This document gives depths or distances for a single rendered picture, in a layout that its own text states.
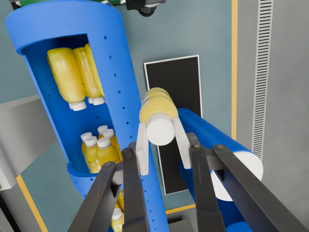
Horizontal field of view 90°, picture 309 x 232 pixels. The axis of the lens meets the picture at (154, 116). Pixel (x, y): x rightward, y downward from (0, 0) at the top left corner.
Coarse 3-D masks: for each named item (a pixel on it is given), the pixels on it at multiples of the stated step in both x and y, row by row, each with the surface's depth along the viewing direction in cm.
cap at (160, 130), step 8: (152, 120) 20; (160, 120) 20; (168, 120) 20; (152, 128) 20; (160, 128) 20; (168, 128) 20; (152, 136) 20; (160, 136) 20; (168, 136) 20; (160, 144) 21
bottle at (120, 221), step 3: (123, 213) 65; (120, 216) 63; (123, 216) 63; (114, 219) 62; (117, 219) 62; (120, 219) 62; (123, 219) 63; (114, 222) 62; (117, 222) 61; (120, 222) 62; (123, 222) 62; (114, 225) 62; (117, 225) 61; (120, 225) 62; (114, 228) 62; (117, 228) 61; (120, 228) 62; (114, 231) 62; (117, 231) 62; (120, 231) 62
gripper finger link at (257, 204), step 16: (224, 160) 12; (224, 176) 12; (240, 176) 10; (240, 192) 10; (256, 192) 9; (240, 208) 10; (256, 208) 8; (272, 208) 8; (256, 224) 9; (272, 224) 7; (288, 224) 7
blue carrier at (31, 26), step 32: (64, 0) 30; (32, 32) 31; (64, 32) 31; (96, 32) 34; (32, 64) 44; (96, 64) 35; (128, 64) 43; (128, 96) 42; (64, 128) 53; (96, 128) 64; (128, 128) 42; (160, 192) 61; (160, 224) 57
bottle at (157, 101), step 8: (152, 88) 35; (160, 88) 34; (144, 96) 33; (152, 96) 27; (160, 96) 26; (168, 96) 29; (144, 104) 25; (152, 104) 23; (160, 104) 23; (168, 104) 24; (144, 112) 23; (152, 112) 22; (160, 112) 22; (168, 112) 22; (176, 112) 24; (144, 120) 23
